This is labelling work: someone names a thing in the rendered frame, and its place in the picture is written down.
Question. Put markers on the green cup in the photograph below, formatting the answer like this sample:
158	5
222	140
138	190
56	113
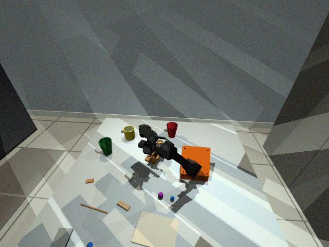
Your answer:
106	145

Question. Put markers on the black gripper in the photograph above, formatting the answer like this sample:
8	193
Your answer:
141	144

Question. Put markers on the yellow mug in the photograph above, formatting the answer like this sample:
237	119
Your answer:
129	133

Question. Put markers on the dark red cup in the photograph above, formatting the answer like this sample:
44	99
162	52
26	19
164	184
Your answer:
172	127

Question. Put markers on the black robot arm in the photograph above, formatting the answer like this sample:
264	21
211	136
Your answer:
167	151

